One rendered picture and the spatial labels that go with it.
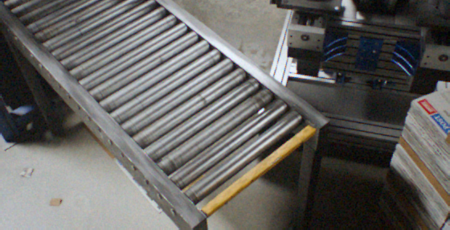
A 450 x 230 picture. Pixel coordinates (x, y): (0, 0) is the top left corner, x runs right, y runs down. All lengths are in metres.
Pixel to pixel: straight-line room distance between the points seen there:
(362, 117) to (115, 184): 1.18
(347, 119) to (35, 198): 1.47
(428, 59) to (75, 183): 1.63
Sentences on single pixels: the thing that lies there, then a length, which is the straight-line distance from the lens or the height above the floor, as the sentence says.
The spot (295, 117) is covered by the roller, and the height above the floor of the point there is 0.80.
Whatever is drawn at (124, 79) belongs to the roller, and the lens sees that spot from 1.81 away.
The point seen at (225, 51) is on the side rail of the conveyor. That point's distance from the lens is 1.84.
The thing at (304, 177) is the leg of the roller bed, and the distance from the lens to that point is 1.88.
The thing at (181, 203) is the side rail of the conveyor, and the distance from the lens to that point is 1.48.
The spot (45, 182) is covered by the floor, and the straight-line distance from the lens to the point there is 2.62.
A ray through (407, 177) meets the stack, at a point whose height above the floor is 0.52.
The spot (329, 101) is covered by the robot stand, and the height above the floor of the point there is 0.21.
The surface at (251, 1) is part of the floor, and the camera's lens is 3.34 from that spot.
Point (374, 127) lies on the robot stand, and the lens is 2.40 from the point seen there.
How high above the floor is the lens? 2.07
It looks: 49 degrees down
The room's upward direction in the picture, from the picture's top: 3 degrees counter-clockwise
